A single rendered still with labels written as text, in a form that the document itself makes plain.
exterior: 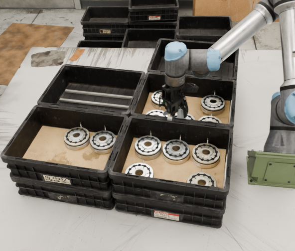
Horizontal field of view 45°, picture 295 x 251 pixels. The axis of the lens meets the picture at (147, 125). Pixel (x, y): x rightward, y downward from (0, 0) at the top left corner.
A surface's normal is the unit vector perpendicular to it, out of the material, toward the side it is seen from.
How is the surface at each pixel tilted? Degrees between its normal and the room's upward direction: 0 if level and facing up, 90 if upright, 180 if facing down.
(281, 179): 90
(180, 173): 0
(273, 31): 0
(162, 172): 0
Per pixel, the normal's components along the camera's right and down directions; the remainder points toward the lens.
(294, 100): -0.07, 0.08
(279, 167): -0.15, 0.68
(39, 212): -0.04, -0.73
